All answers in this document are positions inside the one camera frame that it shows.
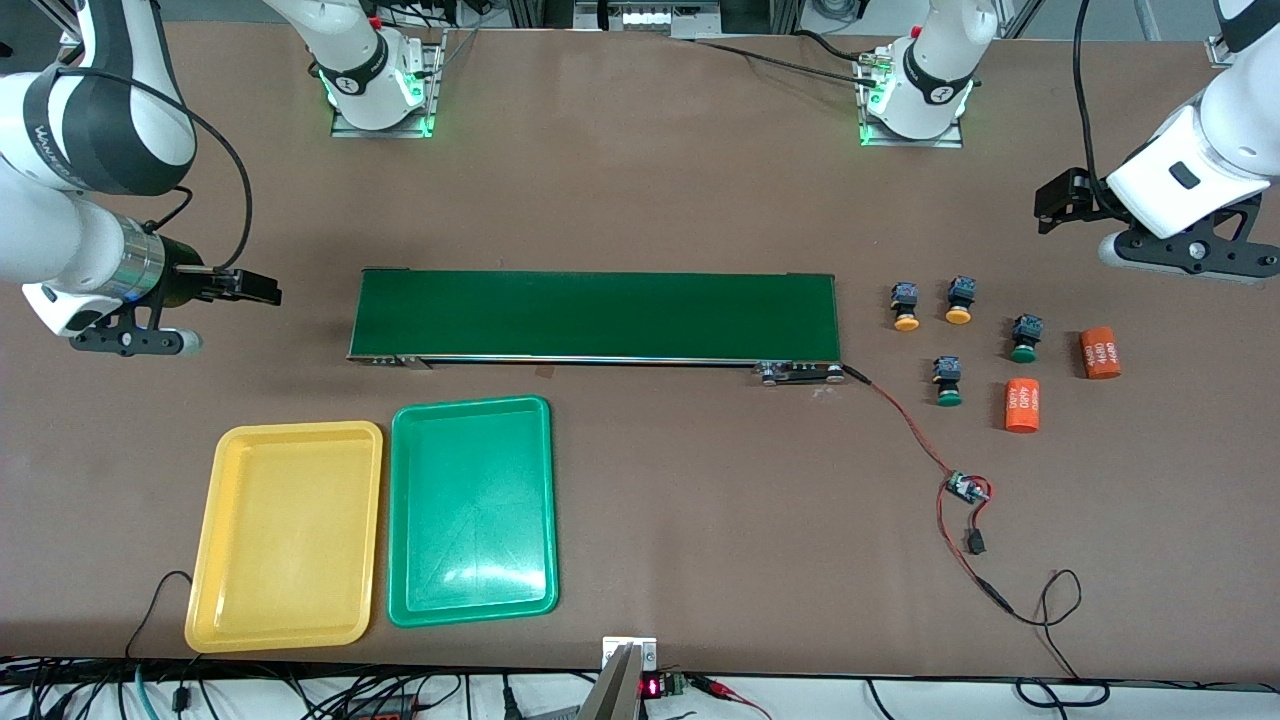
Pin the green plastic tray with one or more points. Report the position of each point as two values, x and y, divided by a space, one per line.
470 520

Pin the green conveyor belt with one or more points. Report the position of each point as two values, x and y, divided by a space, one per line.
600 315

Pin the green mushroom push button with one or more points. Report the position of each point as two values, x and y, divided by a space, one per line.
1025 337
948 380

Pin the orange cylinder printed 4680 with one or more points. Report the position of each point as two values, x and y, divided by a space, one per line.
1022 404
1100 352

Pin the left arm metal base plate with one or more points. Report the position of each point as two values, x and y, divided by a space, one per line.
950 135

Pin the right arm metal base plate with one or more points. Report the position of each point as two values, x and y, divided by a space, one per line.
437 80

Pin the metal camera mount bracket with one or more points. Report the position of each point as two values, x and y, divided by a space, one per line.
630 655

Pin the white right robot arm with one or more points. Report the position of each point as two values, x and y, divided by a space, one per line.
60 230

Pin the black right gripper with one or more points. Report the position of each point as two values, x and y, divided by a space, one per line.
184 279

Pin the red digit display module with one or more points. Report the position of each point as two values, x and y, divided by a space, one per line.
652 687

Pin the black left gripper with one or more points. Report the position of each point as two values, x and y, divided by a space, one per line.
1083 192

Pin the silver electronics box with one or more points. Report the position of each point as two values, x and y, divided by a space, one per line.
650 18

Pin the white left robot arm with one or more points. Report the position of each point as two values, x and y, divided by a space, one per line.
1230 130

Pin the red clip lead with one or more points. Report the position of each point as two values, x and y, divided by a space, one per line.
720 688

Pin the yellow mushroom push button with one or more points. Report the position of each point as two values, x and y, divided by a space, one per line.
959 300
905 305

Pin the aluminium frame profile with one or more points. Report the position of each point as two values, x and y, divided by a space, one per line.
1218 50

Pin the small black circuit board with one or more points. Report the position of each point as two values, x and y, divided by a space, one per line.
966 488

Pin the yellow plastic tray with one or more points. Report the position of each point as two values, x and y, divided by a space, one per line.
285 540

